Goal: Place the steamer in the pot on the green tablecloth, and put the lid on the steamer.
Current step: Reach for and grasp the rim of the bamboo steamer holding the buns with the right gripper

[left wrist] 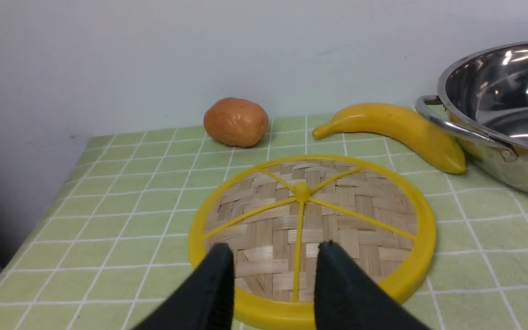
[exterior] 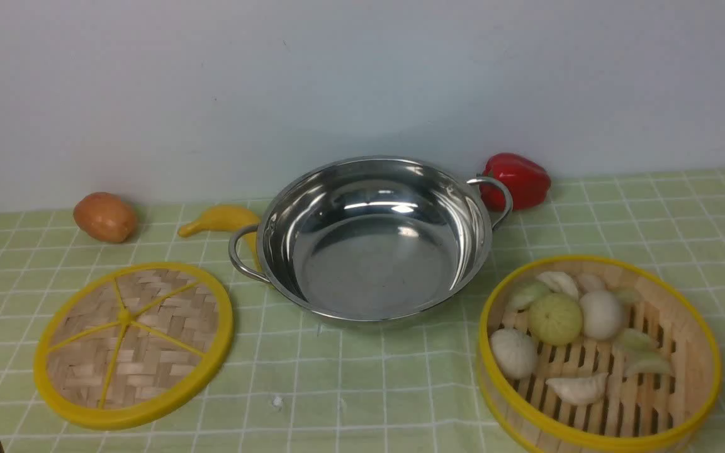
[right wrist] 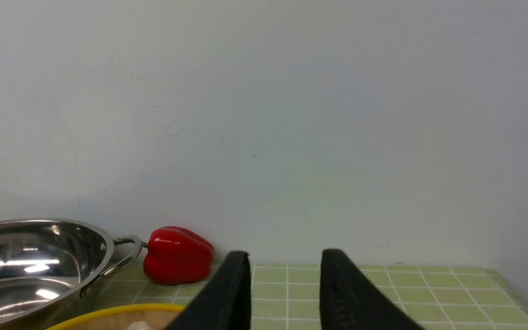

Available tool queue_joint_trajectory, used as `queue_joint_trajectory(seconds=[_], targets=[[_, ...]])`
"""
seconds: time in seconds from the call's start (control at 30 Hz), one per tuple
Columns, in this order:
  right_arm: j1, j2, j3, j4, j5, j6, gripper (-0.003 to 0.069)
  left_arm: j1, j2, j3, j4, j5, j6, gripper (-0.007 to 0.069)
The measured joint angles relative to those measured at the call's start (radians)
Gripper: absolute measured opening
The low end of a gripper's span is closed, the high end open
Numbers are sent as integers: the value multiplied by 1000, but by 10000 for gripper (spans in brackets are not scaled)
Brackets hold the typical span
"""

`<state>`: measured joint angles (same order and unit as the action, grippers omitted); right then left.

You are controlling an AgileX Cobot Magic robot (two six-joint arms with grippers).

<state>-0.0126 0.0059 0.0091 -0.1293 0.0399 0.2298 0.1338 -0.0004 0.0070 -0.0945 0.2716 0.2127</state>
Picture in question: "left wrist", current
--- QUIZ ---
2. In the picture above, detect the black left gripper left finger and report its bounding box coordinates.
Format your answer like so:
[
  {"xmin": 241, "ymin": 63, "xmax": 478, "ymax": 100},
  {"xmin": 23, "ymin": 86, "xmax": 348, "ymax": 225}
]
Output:
[{"xmin": 134, "ymin": 243, "xmax": 235, "ymax": 330}]

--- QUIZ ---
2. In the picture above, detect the brown potato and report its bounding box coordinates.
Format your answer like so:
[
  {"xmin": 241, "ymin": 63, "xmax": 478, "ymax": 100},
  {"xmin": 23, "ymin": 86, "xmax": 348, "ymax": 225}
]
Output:
[{"xmin": 203, "ymin": 97, "xmax": 270, "ymax": 148}]

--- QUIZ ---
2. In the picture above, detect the green checkered tablecloth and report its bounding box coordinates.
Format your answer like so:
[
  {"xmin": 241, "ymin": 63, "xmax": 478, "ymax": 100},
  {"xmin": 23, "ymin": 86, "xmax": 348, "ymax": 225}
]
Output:
[{"xmin": 0, "ymin": 115, "xmax": 528, "ymax": 330}]

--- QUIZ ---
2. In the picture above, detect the yellow banana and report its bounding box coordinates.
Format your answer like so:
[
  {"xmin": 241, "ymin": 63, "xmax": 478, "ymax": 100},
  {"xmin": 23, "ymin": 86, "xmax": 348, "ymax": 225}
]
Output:
[{"xmin": 312, "ymin": 103, "xmax": 468, "ymax": 175}]

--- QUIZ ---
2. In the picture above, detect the yellow bamboo steamer basket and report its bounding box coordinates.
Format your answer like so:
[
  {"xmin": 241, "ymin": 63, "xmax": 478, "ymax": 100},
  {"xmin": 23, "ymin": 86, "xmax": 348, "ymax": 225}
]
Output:
[{"xmin": 188, "ymin": 154, "xmax": 436, "ymax": 330}]

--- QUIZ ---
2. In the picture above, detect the stainless steel pot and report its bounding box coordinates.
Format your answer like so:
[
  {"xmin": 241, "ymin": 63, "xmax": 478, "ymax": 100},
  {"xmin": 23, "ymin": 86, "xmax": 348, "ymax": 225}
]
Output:
[{"xmin": 414, "ymin": 41, "xmax": 528, "ymax": 193}]

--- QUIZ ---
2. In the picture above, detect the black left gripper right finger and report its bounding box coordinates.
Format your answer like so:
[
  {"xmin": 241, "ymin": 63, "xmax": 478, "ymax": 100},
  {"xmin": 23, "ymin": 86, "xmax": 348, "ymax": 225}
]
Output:
[{"xmin": 314, "ymin": 242, "xmax": 428, "ymax": 330}]

